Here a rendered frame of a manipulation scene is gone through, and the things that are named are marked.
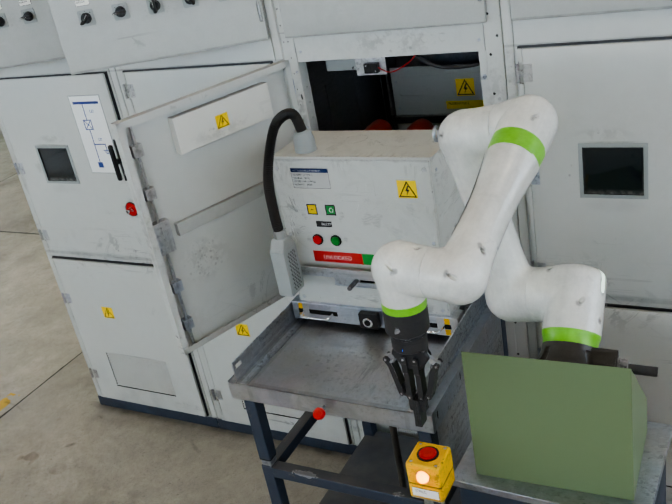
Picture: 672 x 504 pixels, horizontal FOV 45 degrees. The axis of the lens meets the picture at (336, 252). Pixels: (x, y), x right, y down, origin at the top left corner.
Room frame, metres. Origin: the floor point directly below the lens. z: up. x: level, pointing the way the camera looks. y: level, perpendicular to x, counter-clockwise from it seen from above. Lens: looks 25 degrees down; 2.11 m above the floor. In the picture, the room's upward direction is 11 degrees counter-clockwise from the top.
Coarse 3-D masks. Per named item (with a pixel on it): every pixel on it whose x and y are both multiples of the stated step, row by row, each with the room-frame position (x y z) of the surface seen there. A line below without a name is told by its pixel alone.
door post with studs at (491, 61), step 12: (492, 0) 2.19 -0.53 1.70; (492, 12) 2.19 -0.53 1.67; (492, 24) 2.20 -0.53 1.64; (492, 36) 2.20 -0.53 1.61; (492, 48) 2.20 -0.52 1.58; (480, 60) 2.22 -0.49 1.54; (492, 60) 2.20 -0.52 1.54; (480, 72) 2.22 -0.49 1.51; (492, 72) 2.20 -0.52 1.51; (492, 84) 2.20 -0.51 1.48; (504, 84) 2.19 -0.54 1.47; (492, 96) 2.20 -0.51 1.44; (504, 96) 2.19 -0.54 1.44; (516, 228) 2.19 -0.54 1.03; (516, 324) 2.20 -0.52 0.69; (516, 336) 2.20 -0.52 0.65; (516, 348) 2.20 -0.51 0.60
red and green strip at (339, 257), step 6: (318, 252) 2.15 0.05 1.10; (324, 252) 2.14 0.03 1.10; (330, 252) 2.13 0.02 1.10; (336, 252) 2.12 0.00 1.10; (342, 252) 2.11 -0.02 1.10; (318, 258) 2.15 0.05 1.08; (324, 258) 2.14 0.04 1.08; (330, 258) 2.13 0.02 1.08; (336, 258) 2.12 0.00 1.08; (342, 258) 2.11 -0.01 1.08; (348, 258) 2.10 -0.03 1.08; (354, 258) 2.09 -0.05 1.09; (360, 258) 2.08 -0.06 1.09; (366, 258) 2.07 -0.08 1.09; (372, 258) 2.06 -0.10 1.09; (366, 264) 2.07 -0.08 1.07
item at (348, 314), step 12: (300, 300) 2.20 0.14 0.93; (300, 312) 2.20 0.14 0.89; (312, 312) 2.17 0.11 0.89; (324, 312) 2.15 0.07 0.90; (336, 312) 2.13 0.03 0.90; (348, 312) 2.11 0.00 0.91; (456, 312) 1.96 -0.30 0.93; (432, 324) 1.96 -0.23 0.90; (444, 324) 1.94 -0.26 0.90; (456, 324) 1.92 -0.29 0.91
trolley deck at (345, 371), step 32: (480, 320) 2.02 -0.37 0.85; (288, 352) 2.05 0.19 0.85; (320, 352) 2.01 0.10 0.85; (352, 352) 1.98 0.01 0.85; (384, 352) 1.95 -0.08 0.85; (480, 352) 1.94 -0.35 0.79; (256, 384) 1.91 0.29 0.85; (288, 384) 1.88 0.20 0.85; (320, 384) 1.85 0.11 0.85; (352, 384) 1.82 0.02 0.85; (384, 384) 1.80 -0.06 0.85; (448, 384) 1.74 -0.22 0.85; (352, 416) 1.75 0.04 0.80; (384, 416) 1.70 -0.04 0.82
